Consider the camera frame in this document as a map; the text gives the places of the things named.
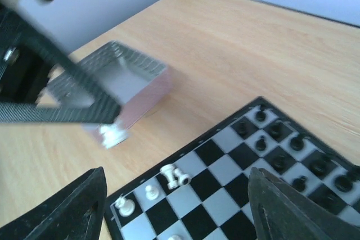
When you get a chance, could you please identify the black bishop c8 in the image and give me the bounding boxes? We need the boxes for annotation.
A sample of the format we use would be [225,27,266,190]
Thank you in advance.
[290,134,304,151]

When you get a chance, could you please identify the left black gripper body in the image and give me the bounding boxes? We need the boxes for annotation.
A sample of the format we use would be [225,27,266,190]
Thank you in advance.
[1,4,56,102]

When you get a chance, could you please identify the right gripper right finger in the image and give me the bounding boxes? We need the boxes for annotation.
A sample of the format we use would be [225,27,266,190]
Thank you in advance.
[249,167,359,239]

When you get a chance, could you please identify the black pawn d7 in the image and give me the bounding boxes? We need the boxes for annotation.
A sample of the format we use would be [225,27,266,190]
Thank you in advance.
[291,175,308,192]

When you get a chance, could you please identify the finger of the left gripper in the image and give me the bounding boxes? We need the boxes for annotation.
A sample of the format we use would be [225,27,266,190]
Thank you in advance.
[0,1,123,120]
[1,102,118,124]

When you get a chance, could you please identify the black queen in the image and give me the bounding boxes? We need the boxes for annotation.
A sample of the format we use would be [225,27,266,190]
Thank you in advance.
[310,153,331,175]

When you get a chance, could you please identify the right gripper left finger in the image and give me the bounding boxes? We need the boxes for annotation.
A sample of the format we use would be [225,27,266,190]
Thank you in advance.
[1,167,107,239]

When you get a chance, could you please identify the white rook piece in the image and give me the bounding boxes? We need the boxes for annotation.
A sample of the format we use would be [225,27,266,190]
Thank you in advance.
[160,164,179,189]

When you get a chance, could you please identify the silver embossed metal tin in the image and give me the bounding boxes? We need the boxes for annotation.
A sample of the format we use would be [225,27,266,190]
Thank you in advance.
[44,40,174,148]

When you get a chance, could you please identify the black knight b8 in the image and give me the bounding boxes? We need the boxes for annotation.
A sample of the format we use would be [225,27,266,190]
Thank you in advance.
[269,120,284,139]

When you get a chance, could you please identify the black pawn a7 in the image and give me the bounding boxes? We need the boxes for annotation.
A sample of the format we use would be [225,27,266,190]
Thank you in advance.
[236,121,248,137]

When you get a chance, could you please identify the black rook a8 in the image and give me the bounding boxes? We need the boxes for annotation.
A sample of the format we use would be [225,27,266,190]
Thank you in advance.
[255,105,267,122]

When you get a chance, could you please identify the black pawn c7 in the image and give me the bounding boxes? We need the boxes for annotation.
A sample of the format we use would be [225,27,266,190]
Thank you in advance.
[272,154,286,171]

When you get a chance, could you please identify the black king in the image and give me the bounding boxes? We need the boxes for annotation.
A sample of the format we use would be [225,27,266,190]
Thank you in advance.
[334,171,358,193]

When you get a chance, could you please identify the folding magnetic chess board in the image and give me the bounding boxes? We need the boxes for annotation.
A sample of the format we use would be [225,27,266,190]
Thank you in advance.
[105,97,359,239]

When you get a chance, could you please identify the black pawn b7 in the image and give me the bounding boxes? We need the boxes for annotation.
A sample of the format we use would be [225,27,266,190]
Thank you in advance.
[255,135,267,151]

